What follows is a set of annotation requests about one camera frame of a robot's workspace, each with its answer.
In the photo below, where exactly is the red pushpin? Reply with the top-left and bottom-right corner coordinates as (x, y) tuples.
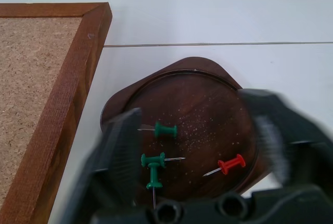
(202, 153), (247, 178)

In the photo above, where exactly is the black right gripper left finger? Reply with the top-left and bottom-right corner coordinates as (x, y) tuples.
(60, 107), (143, 224)

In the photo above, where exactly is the dark wooden round tray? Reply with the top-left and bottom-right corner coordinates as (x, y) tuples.
(99, 56), (274, 204)

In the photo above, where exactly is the green pushpin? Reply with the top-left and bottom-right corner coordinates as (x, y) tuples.
(137, 121), (178, 139)
(146, 163), (163, 208)
(140, 152), (186, 169)

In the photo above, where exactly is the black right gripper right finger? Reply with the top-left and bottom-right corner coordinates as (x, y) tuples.
(238, 88), (333, 196)

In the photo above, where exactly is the wood-framed cork board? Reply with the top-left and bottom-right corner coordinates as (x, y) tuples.
(0, 2), (113, 224)

